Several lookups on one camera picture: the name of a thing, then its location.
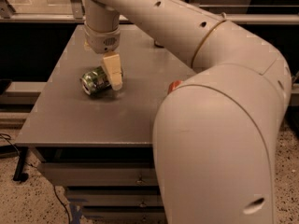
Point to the red cola can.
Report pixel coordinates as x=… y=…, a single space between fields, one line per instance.
x=174 y=85

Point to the grey drawer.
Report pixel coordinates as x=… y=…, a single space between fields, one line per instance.
x=124 y=213
x=115 y=197
x=98 y=174

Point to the gold soda can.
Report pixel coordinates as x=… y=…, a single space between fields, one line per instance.
x=158 y=45

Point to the grey drawer cabinet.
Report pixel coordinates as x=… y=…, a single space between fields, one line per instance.
x=68 y=126

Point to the top grey drawer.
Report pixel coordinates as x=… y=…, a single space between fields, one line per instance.
x=98 y=174

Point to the green soda can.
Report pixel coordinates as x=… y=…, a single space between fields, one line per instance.
x=95 y=81

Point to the bottom grey drawer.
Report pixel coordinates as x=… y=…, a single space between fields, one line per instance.
x=124 y=213

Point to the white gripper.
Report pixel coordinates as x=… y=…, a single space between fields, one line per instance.
x=101 y=42

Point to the black table leg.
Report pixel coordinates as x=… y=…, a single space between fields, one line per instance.
x=20 y=175

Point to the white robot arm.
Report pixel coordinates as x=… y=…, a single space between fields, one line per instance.
x=214 y=137

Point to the middle grey drawer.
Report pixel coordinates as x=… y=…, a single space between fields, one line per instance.
x=115 y=197

